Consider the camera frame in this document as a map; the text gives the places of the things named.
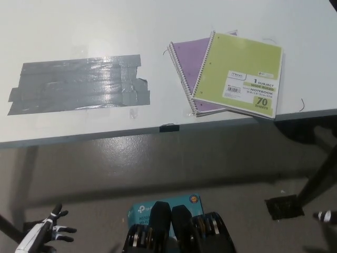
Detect green spiral notebook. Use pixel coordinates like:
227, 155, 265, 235
190, 31, 286, 121

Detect black robot body blocks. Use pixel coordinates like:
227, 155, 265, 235
123, 201, 236, 253

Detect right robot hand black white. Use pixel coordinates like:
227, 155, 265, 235
313, 210, 333, 223

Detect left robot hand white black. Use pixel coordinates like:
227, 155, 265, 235
15, 203, 77, 253

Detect purple spiral notebook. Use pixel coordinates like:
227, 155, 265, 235
167, 30, 239, 118

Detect teal router box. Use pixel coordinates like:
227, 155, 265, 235
128, 193, 205, 238

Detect grey duct tape patch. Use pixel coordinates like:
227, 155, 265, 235
7, 54, 151, 116

